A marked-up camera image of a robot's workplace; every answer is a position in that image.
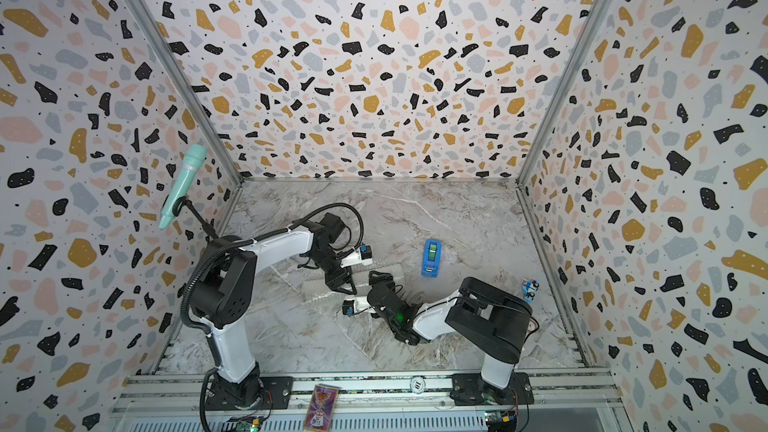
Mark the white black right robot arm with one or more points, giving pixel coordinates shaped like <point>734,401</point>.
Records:
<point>494,321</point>

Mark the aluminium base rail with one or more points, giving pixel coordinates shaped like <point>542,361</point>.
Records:
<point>574,399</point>

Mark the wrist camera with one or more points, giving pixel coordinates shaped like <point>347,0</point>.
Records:
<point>362,255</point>
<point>356,305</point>

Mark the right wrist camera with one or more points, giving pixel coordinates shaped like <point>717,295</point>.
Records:
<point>356,305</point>

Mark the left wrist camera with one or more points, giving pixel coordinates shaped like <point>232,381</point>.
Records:
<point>362,255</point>

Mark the blue tape dispenser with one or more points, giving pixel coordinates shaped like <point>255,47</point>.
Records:
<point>431,258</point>

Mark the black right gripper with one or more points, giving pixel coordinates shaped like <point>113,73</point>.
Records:
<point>387,281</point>

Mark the right circuit board with wires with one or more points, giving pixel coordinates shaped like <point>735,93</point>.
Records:
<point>501,421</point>

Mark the purple card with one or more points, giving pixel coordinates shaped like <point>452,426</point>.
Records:
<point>321,408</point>

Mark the mint green microphone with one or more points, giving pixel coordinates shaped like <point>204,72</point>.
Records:
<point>193,160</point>

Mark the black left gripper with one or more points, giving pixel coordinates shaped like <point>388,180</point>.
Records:
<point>344,281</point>

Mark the green circuit board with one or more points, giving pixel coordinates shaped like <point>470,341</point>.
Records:
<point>248,423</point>

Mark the clear bubble wrap sheet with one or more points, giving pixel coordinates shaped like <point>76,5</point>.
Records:
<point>295,324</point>

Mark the small blue white gadget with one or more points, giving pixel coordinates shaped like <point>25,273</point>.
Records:
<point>529,290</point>

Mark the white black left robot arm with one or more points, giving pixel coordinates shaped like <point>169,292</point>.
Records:
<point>219,293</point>

